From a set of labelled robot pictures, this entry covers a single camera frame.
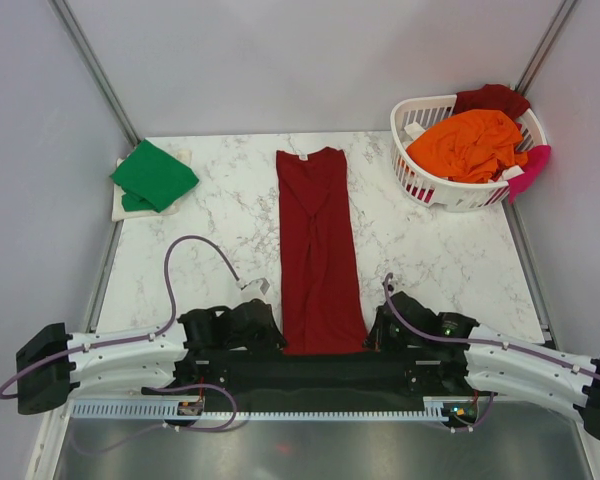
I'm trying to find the dark red t shirt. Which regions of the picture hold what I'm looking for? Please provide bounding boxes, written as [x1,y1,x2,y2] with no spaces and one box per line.
[276,147,367,355]

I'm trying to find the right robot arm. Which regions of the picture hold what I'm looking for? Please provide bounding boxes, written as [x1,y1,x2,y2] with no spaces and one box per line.
[364,291,600,441]

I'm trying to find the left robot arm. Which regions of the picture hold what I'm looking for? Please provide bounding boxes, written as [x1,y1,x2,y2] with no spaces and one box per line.
[16,299,287,415]

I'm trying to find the white laundry basket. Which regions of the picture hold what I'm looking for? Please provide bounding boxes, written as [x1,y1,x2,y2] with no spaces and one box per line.
[390,84,551,212]

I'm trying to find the folded white cloth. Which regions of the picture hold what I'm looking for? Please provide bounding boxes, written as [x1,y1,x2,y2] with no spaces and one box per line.
[111,149,192,222]

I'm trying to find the folded green t shirt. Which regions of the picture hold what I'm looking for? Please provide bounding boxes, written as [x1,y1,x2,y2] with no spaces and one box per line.
[111,140,199,213]

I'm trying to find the orange t shirt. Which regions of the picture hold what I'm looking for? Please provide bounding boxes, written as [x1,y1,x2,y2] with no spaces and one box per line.
[406,109,527,184]

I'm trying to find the pink garment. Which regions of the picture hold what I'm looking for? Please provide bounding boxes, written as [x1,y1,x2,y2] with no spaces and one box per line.
[507,145,552,204]

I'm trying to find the dark red shirt in basket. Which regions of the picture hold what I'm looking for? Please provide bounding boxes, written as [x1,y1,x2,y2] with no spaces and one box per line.
[453,84,531,120]

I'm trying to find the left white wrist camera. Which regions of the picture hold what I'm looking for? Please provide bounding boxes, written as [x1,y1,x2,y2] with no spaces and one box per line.
[238,277,270,303]

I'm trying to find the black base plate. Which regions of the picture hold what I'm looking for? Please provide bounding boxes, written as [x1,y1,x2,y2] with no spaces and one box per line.
[140,347,496,414]

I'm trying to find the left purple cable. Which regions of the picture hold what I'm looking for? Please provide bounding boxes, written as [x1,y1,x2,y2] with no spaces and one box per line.
[0,234,244,401]

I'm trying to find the white slotted cable duct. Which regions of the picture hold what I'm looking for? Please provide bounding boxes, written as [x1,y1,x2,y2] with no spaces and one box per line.
[69,397,478,422]

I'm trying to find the right aluminium frame post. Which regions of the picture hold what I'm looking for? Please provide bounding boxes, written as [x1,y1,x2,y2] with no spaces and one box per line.
[515,0,581,96]

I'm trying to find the aluminium frame post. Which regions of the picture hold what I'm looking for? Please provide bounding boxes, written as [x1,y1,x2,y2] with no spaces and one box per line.
[48,0,141,146]
[515,0,581,96]

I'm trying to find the left aluminium frame post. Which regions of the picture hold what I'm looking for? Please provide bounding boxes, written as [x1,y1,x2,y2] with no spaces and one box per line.
[48,0,141,146]

